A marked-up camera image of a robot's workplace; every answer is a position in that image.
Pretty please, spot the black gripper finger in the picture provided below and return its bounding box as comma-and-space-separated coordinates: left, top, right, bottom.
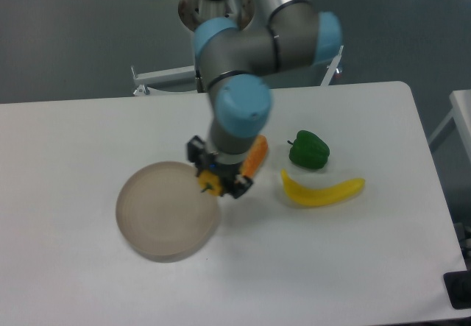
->
222, 174, 253, 199
186, 135, 206, 174

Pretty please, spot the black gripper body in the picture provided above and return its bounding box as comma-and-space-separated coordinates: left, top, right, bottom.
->
205, 153, 240, 184

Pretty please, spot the yellow toy bell pepper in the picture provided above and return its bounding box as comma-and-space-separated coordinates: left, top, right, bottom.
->
197, 170, 224, 196

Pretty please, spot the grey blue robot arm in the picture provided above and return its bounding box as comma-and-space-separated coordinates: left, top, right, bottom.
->
186, 0, 342, 198

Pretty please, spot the beige round plate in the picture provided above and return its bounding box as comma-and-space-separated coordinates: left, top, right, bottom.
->
116, 161, 220, 262

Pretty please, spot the green toy bell pepper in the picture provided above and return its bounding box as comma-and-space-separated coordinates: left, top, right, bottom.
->
288, 130, 330, 170

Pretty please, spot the orange toy fruit slice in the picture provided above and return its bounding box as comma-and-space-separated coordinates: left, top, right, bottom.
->
241, 135, 269, 178

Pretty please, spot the yellow toy banana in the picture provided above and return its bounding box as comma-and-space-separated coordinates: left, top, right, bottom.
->
280, 169, 366, 208

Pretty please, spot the white side table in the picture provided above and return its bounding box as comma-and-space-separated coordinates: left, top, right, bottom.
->
428, 90, 470, 156

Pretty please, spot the black device at edge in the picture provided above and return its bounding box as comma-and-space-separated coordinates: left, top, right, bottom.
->
443, 271, 470, 310

